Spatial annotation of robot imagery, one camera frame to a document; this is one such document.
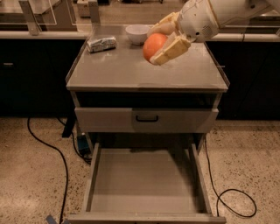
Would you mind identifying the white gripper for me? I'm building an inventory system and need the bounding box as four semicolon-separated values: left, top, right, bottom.
147;0;219;66

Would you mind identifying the orange fruit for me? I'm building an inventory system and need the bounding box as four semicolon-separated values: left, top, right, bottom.
143;33;167;61

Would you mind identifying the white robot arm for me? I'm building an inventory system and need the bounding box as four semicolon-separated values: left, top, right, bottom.
148;0;280;66

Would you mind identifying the grey drawer cabinet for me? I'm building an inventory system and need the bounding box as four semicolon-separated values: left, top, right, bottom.
66;25;229;147

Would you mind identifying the closed top drawer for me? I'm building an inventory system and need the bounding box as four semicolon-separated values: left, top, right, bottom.
75;108;219;133

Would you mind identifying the open middle drawer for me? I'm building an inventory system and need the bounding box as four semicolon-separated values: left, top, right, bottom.
68;143;226;224

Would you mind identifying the white bowl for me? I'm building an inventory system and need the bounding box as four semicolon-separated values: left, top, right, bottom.
125;24;150;46

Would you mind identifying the silver foil snack bag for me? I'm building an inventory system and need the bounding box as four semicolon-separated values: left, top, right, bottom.
87;37;116;53

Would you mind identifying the blue power box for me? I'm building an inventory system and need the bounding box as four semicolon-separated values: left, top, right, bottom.
77;135;90;155

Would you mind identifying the blue tape on floor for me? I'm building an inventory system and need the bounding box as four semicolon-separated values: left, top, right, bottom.
45;215;58;224

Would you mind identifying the black drawer handle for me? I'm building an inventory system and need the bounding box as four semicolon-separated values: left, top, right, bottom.
136;115;159;123

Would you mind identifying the dark counter with white rail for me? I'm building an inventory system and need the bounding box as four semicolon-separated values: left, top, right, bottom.
0;38;85;117

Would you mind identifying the black cable on right floor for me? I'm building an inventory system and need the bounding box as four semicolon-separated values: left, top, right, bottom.
203;136;258;219

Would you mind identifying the black cable on floor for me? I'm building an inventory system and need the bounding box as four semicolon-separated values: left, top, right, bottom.
27;116;70;224
203;136;258;219

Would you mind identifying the black cable on left floor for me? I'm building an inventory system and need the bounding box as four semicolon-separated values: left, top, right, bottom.
27;116;70;224

